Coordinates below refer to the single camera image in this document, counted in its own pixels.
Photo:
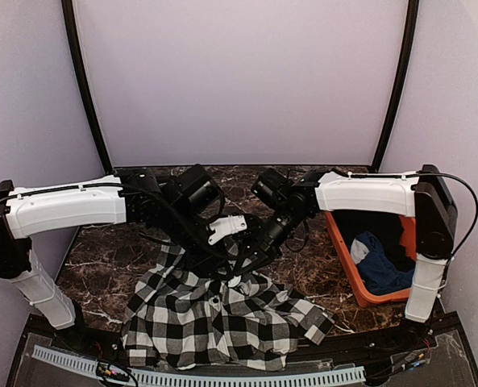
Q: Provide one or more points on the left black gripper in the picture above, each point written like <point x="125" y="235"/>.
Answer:
<point x="204" y="265"/>

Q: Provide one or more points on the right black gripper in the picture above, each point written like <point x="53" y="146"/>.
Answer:
<point x="260" y="243"/>

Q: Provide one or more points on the black white plaid shirt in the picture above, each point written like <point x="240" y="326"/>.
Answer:
<point x="190" y="321"/>

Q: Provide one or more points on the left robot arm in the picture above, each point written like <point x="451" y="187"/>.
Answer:
<point x="172" y="204"/>

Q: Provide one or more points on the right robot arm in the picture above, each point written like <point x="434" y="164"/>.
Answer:
<point x="422" y="196"/>

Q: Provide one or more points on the orange plastic basket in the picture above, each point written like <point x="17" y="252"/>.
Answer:
<point x="362" y="296"/>

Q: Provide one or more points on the blue garment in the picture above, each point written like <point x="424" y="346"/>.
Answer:
<point x="379" y="275"/>

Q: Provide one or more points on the black garment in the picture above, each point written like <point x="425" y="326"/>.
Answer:
<point x="386" y="227"/>

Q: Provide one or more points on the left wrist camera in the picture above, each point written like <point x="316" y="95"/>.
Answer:
<point x="225" y="226"/>

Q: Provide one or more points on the black front rail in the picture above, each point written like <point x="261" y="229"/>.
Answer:
<point x="236" y="340"/>

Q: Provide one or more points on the white slotted cable duct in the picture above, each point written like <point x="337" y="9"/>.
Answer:
<point x="103" y="371"/>

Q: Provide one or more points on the left black frame post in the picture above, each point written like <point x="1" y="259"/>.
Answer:
<point x="70" y="25"/>

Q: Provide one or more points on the black frame post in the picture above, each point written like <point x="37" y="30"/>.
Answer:
<point x="411" y="18"/>
<point x="70" y="25"/>

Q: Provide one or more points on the right black frame post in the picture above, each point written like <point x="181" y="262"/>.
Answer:
<point x="411" y="18"/>

